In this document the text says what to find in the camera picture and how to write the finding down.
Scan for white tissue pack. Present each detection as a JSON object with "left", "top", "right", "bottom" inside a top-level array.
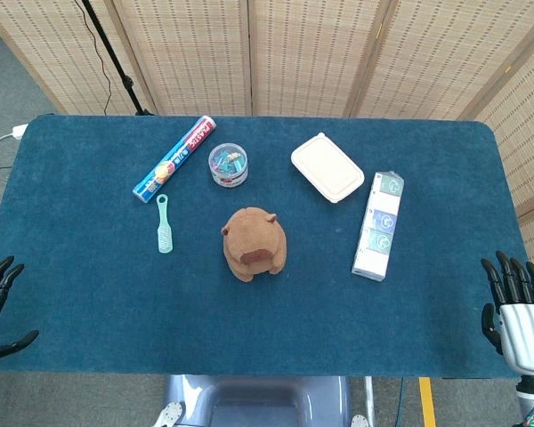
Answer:
[{"left": 351, "top": 171, "right": 406, "bottom": 283}]

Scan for blue table cloth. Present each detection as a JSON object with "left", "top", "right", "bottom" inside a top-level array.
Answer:
[{"left": 0, "top": 114, "right": 526, "bottom": 379}]

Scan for thin blue cable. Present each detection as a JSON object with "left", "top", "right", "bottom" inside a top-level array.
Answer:
[{"left": 397, "top": 376, "right": 406, "bottom": 427}]

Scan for round clear clip container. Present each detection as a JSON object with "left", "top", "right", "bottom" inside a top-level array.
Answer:
[{"left": 207, "top": 142, "right": 250, "bottom": 187}]

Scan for brown capybara plush toy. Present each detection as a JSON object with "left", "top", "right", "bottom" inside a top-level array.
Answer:
[{"left": 221, "top": 206, "right": 288, "bottom": 283}]

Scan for blue plastic wrap roll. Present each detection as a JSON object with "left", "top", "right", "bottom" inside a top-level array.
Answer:
[{"left": 132, "top": 114, "right": 218, "bottom": 205}]

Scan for cream plastic lunch box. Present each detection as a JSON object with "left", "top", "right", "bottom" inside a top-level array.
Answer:
[{"left": 290, "top": 132, "right": 366, "bottom": 205}]

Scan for white power adapter with cable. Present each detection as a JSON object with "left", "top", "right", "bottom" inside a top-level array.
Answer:
[{"left": 0, "top": 124, "right": 28, "bottom": 153}]

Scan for thin black hanging cable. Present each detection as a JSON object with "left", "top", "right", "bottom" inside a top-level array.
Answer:
[{"left": 82, "top": 0, "right": 113, "bottom": 115}]

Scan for grey metal table leg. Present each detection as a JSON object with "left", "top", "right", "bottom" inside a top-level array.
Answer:
[{"left": 363, "top": 376, "right": 377, "bottom": 424}]

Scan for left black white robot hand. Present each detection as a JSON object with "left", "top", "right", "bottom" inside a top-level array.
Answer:
[{"left": 0, "top": 255, "right": 40, "bottom": 364}]

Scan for black tripod stand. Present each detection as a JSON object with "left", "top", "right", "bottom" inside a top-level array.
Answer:
[{"left": 80, "top": 0, "right": 156, "bottom": 116}]

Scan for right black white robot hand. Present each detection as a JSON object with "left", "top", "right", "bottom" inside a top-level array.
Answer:
[{"left": 480, "top": 251, "right": 534, "bottom": 379}]

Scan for purple-grey robot base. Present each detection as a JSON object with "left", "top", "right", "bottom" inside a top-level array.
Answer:
[{"left": 164, "top": 375, "right": 352, "bottom": 427}]

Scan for green plastic comb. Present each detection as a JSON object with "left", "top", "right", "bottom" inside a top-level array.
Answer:
[{"left": 155, "top": 193, "right": 174, "bottom": 254}]

